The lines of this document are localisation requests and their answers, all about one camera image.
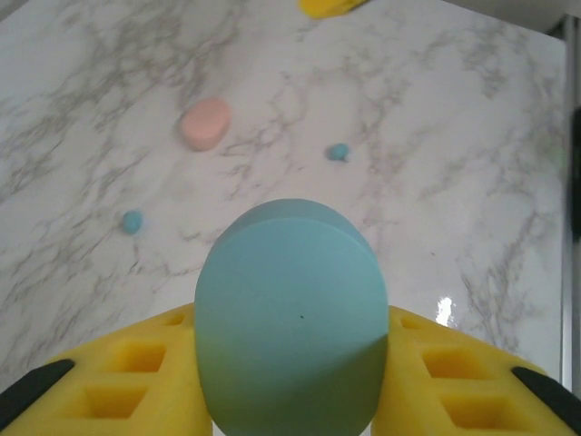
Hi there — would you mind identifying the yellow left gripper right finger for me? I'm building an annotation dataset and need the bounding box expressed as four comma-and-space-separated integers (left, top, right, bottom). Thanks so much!
370, 303, 577, 436

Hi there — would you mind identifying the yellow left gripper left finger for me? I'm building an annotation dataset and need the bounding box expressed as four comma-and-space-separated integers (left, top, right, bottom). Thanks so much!
0, 302, 213, 436

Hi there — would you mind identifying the small blue earbud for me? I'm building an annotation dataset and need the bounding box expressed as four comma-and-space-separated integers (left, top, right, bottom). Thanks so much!
324, 143, 350, 164
121, 209, 144, 235

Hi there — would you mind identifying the pink earbud charging case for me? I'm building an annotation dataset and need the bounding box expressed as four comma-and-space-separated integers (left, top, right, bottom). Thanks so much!
180, 95, 233, 153

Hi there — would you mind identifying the blue earbud charging case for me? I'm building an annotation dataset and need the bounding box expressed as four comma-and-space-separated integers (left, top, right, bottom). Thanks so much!
193, 198, 391, 436

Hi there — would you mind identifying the wide aluminium base rail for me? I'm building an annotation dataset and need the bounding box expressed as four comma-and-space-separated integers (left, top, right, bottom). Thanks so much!
558, 13, 581, 436

